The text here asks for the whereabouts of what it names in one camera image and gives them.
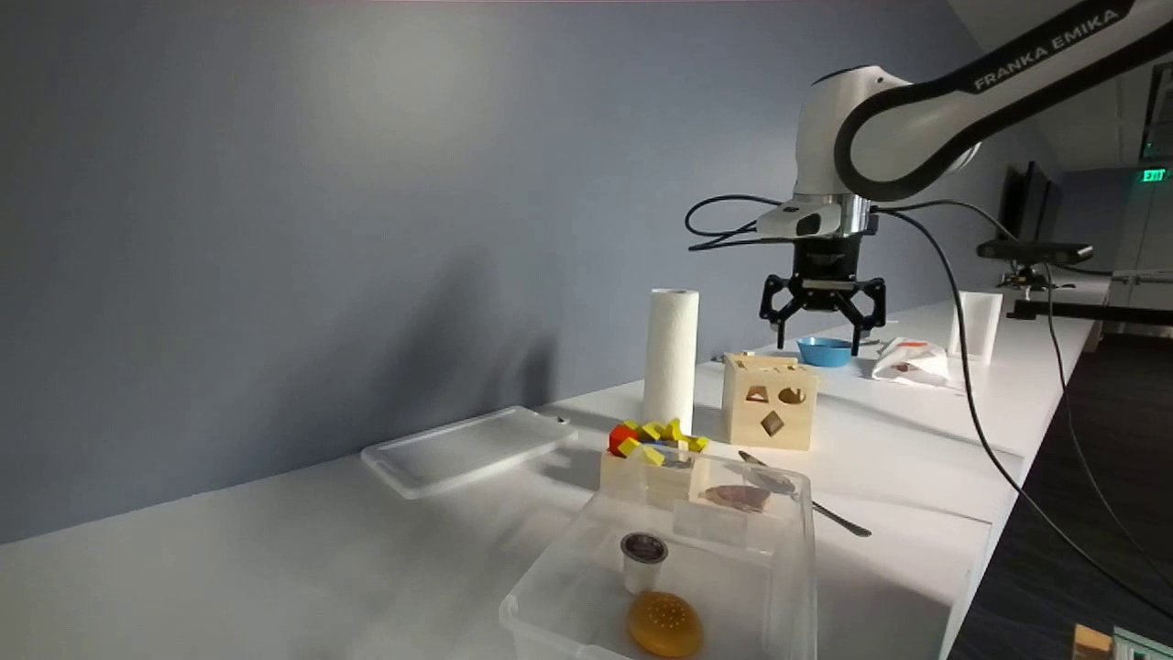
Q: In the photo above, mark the coffee pod cup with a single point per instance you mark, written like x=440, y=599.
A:
x=644, y=563

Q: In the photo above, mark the black stereo camera on stand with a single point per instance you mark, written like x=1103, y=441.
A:
x=1036, y=252

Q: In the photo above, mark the toy steak piece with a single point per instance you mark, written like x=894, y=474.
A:
x=737, y=498

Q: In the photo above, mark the tray of colourful toy food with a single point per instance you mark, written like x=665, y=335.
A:
x=646, y=482

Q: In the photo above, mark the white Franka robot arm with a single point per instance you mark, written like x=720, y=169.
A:
x=929, y=123

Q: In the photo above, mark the orange toy bun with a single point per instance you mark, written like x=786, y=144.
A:
x=665, y=624

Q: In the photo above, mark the white paper towel roll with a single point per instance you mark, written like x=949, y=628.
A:
x=671, y=362

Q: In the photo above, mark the white crumpled bag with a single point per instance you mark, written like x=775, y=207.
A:
x=911, y=362

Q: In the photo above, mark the blue bowl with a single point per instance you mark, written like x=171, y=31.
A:
x=825, y=354

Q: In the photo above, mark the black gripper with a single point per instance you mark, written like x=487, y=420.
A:
x=828, y=262

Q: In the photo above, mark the green exit sign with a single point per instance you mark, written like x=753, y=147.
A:
x=1153, y=173

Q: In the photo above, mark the clear plastic bin lid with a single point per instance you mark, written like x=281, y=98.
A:
x=464, y=450

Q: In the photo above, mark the white plastic cup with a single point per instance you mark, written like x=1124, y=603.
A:
x=979, y=327

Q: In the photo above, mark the red wooden block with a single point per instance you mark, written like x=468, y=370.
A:
x=621, y=438

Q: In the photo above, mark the wooden shape sorter cube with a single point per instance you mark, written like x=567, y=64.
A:
x=755, y=409

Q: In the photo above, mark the yellow wooden block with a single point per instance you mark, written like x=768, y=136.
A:
x=665, y=432
x=644, y=458

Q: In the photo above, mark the clear plastic storage bin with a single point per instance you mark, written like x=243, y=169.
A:
x=745, y=587

